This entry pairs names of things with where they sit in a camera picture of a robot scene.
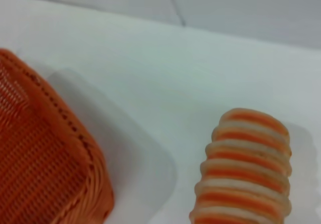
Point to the orange woven plastic basket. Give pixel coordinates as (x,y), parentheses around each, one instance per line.
(37,153)

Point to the orange cream striped bread roll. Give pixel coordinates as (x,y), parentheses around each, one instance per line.
(243,173)

